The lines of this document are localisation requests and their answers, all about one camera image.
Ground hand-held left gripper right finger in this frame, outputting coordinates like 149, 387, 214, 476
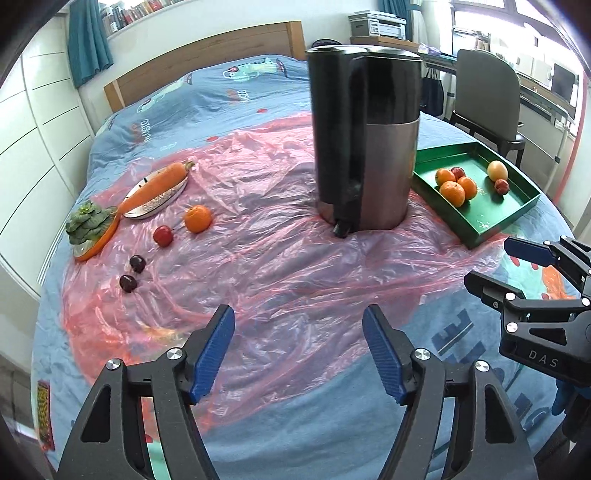
362, 305, 541, 480

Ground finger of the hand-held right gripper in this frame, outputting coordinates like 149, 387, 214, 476
464, 271, 591, 324
504, 235, 591, 296

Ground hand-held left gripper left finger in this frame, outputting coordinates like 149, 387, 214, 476
55, 305, 236, 480

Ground green tray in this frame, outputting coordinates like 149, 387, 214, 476
411, 141, 542, 250

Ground person's right hand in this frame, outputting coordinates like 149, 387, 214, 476
551, 381, 591, 441

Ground pink plastic sheet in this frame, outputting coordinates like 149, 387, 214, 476
62, 113, 509, 439

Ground red pole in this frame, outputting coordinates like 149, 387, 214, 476
554, 95, 587, 201

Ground desk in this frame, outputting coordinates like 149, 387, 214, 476
422, 48, 578, 139

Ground orange dish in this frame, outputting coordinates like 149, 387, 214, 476
74, 210, 122, 262

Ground white patterned plate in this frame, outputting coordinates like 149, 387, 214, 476
122, 174, 189, 220

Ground black and silver electric kettle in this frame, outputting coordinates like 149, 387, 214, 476
305, 45, 423, 238

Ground computer monitor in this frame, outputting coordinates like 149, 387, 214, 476
551, 64, 579, 100

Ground grey chair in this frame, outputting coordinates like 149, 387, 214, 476
450, 48, 527, 169

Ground colourful printed packet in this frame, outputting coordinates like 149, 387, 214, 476
34, 381, 57, 454

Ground carrot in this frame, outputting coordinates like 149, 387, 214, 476
117, 160, 196, 215

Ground green bok choy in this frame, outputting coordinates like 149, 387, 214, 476
65, 200, 116, 245

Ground dark blue bag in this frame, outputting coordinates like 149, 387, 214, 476
420, 69, 445, 116

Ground window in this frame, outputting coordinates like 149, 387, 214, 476
452, 0, 591, 58

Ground teal curtain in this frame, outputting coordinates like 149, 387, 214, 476
379, 0, 426, 44
68, 0, 114, 88

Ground white printer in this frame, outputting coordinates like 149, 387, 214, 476
348, 11, 408, 41

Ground wooden bed headboard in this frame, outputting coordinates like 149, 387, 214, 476
104, 21, 306, 114

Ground white wardrobe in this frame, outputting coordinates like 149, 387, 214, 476
0, 16, 95, 296

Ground row of books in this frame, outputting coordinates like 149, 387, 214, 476
99, 0, 185, 35

